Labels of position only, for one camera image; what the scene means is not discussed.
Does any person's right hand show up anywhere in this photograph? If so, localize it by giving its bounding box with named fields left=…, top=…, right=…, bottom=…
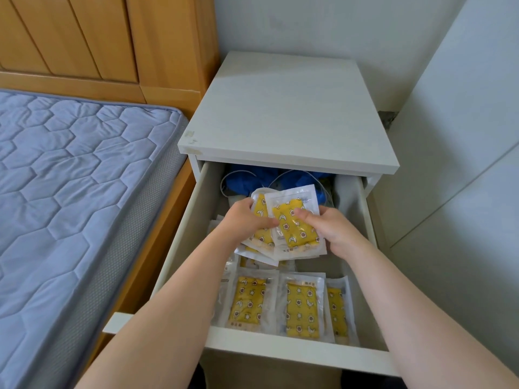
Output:
left=292, top=205, right=368, bottom=260

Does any person's left hand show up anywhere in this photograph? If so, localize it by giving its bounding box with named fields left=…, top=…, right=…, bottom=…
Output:
left=218, top=197, right=280, bottom=256

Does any yellow patterned sachet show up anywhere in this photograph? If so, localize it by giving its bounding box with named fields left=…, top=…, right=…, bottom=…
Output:
left=264, top=185, right=327, bottom=261
left=234, top=243, right=280, bottom=267
left=242, top=188, right=281, bottom=256

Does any person's left forearm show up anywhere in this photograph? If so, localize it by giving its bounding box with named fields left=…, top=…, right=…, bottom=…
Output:
left=75, top=233, right=236, bottom=389

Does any person's right forearm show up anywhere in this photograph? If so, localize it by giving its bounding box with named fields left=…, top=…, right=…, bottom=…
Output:
left=340, top=239, right=519, bottom=389

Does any blue cloth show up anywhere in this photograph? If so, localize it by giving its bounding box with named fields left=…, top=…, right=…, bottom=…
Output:
left=225, top=165, right=331, bottom=205

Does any pile of yellow packets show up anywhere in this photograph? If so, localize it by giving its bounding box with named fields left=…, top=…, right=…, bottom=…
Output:
left=207, top=214, right=361, bottom=347

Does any white nightstand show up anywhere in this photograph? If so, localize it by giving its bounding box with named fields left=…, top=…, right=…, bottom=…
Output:
left=178, top=51, right=400, bottom=389

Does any white nightstand drawer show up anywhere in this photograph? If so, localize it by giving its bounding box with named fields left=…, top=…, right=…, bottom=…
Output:
left=103, top=160, right=400, bottom=377

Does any white wardrobe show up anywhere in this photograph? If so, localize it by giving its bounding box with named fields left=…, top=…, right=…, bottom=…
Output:
left=372, top=0, right=519, bottom=373

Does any blue quilted mattress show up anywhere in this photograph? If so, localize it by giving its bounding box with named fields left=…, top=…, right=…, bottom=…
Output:
left=0, top=89, right=189, bottom=389

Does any white cable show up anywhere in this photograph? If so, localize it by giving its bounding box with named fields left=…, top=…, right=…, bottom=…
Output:
left=221, top=169, right=338, bottom=208

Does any wooden bed frame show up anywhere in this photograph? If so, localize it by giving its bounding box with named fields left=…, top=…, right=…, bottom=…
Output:
left=0, top=0, right=220, bottom=371

